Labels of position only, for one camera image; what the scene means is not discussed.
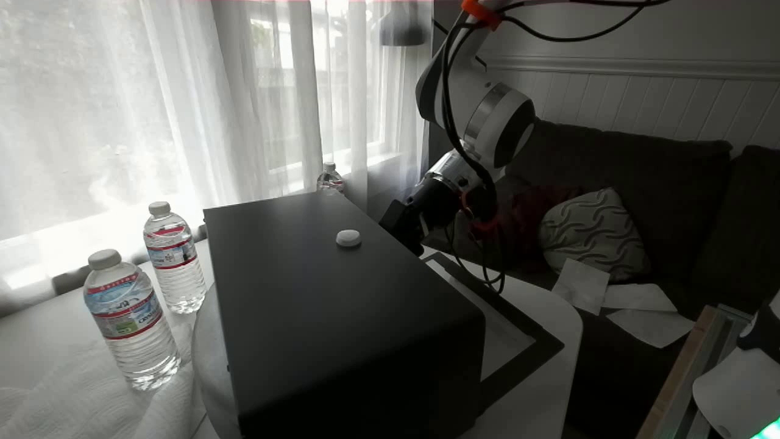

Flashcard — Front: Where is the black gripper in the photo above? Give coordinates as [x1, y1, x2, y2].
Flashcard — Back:
[378, 170, 476, 256]

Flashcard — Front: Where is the black box oven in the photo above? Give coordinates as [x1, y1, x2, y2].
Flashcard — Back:
[202, 188, 488, 439]

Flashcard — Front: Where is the white round cap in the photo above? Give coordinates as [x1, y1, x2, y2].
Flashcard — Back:
[335, 228, 366, 252]

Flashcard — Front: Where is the red cloth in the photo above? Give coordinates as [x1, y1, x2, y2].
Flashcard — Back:
[477, 180, 564, 246]

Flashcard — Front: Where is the small glass bottle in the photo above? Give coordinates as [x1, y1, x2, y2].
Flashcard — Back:
[318, 162, 346, 195]

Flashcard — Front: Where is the grey patterned pillow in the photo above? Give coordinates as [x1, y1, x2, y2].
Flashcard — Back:
[536, 185, 654, 285]

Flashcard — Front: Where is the white crumpled paper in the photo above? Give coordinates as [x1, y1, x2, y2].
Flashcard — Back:
[550, 256, 698, 352]

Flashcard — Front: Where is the dark grey sofa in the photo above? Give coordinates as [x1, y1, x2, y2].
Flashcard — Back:
[421, 112, 780, 439]

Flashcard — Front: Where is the small clear water bottle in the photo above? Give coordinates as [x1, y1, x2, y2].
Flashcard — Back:
[142, 201, 209, 317]

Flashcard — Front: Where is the white sheer curtain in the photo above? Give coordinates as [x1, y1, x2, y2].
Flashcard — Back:
[0, 0, 437, 246]

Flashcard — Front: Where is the large clear water bottle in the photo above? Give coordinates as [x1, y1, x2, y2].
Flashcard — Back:
[81, 246, 183, 395]

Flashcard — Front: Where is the white round object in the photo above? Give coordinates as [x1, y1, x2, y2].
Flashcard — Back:
[689, 344, 780, 439]

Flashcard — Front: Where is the white table cloth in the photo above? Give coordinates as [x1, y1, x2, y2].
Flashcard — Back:
[0, 242, 215, 439]

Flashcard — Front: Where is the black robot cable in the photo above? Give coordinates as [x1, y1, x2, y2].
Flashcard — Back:
[431, 0, 672, 297]

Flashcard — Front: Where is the wooden picture frame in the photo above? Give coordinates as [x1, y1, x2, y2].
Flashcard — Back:
[637, 303, 753, 439]

